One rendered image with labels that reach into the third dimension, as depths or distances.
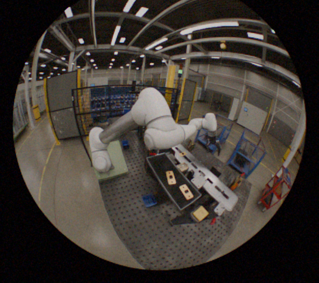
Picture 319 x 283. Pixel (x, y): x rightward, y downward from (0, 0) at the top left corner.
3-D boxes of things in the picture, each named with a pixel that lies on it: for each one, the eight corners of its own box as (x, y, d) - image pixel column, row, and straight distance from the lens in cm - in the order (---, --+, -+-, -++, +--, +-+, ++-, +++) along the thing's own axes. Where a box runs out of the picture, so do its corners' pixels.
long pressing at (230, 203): (240, 196, 96) (241, 195, 95) (228, 214, 81) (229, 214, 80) (160, 124, 141) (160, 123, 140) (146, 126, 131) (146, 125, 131)
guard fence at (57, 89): (90, 137, 312) (83, 69, 271) (89, 140, 300) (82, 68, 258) (58, 142, 364) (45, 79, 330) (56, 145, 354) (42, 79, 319)
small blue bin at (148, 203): (156, 205, 92) (157, 203, 83) (146, 209, 90) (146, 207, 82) (150, 196, 94) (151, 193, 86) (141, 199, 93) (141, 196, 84)
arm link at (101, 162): (98, 172, 97) (93, 175, 76) (93, 154, 97) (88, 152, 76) (113, 169, 95) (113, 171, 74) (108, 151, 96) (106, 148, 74)
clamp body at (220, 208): (203, 217, 102) (229, 207, 73) (194, 225, 98) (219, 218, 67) (197, 211, 101) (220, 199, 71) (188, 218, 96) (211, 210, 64)
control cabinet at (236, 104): (232, 117, 1099) (238, 96, 1090) (236, 119, 1090) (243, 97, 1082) (227, 118, 867) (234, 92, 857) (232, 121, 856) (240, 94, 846)
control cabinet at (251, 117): (236, 123, 853) (244, 95, 843) (236, 123, 906) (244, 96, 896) (258, 136, 872) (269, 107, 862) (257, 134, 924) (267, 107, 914)
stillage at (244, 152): (233, 150, 386) (244, 127, 357) (248, 159, 398) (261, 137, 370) (225, 166, 281) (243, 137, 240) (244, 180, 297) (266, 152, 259)
